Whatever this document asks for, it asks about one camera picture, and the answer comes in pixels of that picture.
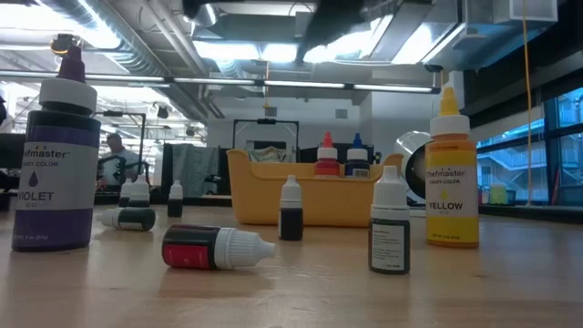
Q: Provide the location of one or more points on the black rectangular stand frame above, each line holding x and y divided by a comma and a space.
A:
266, 121

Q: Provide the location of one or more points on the red food coloring bottle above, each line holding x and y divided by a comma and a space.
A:
326, 166

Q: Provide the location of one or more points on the small green dropper bottle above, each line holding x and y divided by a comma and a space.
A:
132, 219

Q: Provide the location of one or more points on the small dark dropper bottle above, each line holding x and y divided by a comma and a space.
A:
139, 191
175, 202
291, 218

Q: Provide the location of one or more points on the yellow food coloring bottle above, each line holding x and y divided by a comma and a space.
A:
451, 191

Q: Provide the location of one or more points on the green container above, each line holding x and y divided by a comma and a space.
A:
498, 193

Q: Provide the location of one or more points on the white cylinder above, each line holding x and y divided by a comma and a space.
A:
403, 146

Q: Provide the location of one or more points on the long ceiling light bar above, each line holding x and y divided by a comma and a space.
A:
300, 84

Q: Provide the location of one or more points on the small red-label dropper bottle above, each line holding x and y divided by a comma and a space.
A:
200, 248

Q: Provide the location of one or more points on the small white-label dropper bottle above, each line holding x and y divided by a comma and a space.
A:
389, 246

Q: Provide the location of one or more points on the person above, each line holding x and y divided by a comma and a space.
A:
116, 157

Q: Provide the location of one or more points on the gray cloth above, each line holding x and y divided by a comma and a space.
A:
196, 168

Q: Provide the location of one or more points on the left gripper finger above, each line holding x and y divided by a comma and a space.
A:
197, 7

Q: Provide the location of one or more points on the violet food coloring bottle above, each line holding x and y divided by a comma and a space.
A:
57, 182

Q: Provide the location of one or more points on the yellow plastic bin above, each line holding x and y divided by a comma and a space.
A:
328, 200

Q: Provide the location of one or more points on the blue food coloring bottle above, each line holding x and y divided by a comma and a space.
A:
357, 166

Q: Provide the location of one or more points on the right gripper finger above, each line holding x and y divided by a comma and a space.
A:
314, 38

